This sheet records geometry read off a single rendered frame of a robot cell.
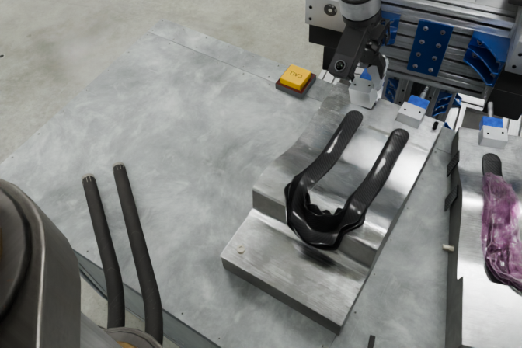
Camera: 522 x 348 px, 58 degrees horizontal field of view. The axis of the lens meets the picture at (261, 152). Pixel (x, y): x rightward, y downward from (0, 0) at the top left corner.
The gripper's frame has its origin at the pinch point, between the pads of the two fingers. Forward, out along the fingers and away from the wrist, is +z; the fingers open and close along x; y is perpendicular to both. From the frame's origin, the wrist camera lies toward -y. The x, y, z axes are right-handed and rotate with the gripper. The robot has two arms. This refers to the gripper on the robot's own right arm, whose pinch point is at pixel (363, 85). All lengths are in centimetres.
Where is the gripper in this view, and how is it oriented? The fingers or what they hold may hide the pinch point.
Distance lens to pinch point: 108.3
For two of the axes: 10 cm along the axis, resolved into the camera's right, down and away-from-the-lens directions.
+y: 5.1, -7.8, 3.6
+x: -8.3, -3.2, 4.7
